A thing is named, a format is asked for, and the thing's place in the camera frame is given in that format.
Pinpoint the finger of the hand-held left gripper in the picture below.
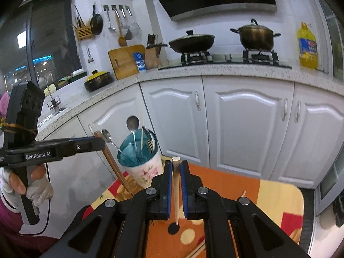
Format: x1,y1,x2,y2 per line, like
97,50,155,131
64,137,106,156

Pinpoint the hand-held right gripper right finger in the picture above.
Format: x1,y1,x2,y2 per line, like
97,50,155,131
180,161,308,258

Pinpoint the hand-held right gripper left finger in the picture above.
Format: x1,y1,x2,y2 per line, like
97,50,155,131
55,161,174,258

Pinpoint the brown wooden chopstick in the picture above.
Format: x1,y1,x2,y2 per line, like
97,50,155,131
94,131,134,196
88,124,127,191

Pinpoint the metal spoon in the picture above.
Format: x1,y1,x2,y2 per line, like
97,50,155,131
127,115,140,151
101,129,127,158

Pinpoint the floral cup with teal interior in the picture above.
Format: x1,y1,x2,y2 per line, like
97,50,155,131
117,127,165,189

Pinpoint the metal fork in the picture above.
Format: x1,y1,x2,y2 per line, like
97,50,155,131
142,126,157,152

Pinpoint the person's left forearm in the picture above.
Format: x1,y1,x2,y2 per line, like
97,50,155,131
0,193,25,237

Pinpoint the person's left hand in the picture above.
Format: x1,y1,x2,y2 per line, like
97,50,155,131
0,164,54,209

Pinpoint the metal kitchen faucet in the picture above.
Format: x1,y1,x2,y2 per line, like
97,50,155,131
38,76,63,111

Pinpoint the white cabinet door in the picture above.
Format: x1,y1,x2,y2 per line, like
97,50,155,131
203,77,295,179
78,84,162,194
270,82,344,189
140,81,210,167

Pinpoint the yellow-lidded black casserole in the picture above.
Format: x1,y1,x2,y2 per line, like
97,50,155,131
84,70,114,91

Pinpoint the dark kitchen window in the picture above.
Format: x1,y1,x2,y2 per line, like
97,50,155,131
0,0,82,86

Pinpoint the wooden cutting board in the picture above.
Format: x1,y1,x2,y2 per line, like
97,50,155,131
108,44,146,80

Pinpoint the blue and white carton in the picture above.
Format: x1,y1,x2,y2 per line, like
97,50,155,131
133,52,147,73

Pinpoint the wooden utensil holder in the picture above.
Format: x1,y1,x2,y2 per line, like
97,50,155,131
75,26,93,41

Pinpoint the wooden knife block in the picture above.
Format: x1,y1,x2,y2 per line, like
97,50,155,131
145,43,163,69

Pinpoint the wooden spatula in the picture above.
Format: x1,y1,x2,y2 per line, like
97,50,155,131
115,11,127,47

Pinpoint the black frying pan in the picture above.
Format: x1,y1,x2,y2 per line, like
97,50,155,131
90,5,104,35

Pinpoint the black gas stove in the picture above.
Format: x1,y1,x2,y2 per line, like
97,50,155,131
158,50,292,71

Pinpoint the black wok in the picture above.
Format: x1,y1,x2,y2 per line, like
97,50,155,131
147,30,215,55

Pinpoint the black wok lid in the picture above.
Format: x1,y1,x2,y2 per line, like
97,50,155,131
169,30,215,43

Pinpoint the brown cooking pot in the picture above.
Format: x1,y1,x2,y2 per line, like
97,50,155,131
230,19,281,51

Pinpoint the brown pot lid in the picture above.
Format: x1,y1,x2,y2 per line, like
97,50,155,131
238,19,274,31

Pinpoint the yellow cooking oil bottle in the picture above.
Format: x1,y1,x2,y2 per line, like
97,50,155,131
297,22,319,69

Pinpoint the glass paned door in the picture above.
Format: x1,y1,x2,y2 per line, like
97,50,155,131
314,0,344,86

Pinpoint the black cable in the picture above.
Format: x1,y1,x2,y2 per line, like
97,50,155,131
34,164,52,235

